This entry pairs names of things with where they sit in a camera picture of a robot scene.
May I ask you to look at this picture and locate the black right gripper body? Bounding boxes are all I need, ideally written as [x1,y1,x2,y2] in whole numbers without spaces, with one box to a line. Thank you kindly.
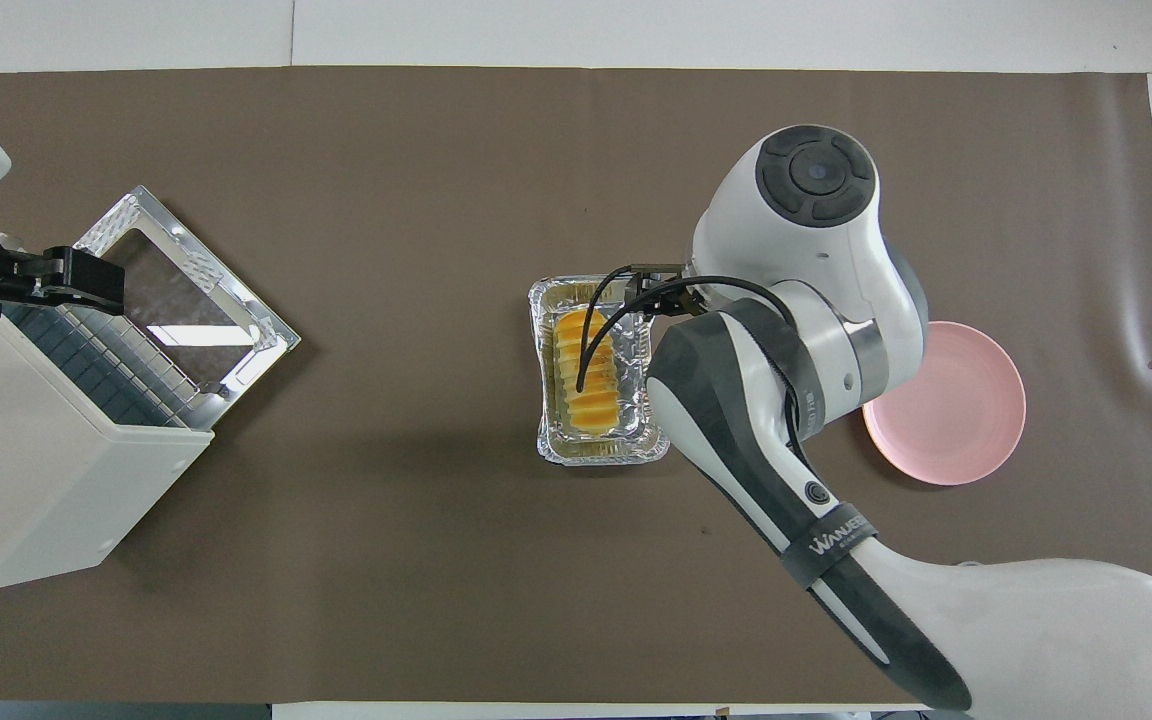
[624,262,709,319]

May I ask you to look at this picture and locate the aluminium foil tray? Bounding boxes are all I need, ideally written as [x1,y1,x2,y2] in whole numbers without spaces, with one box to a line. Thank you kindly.
[528,275,672,468]

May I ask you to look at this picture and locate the golden ridged bread roll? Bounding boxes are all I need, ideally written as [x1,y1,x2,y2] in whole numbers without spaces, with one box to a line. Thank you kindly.
[553,310,627,433]

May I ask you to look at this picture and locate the cream toaster oven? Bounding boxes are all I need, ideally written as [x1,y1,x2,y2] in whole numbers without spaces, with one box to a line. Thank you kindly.
[0,230,215,594]

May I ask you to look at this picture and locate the pink round plate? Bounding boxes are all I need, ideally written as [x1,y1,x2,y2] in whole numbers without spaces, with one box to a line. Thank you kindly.
[861,320,1027,487]

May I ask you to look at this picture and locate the brown table mat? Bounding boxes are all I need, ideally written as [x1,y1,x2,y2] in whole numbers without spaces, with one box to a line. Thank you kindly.
[0,66,1152,706]

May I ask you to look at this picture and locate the oven wire rack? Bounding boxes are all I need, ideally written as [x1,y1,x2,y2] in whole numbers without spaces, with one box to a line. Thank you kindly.
[1,300,227,429]

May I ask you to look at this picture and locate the glass oven door, metal frame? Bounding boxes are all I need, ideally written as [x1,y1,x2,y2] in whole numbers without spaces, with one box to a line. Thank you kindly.
[66,185,302,401]

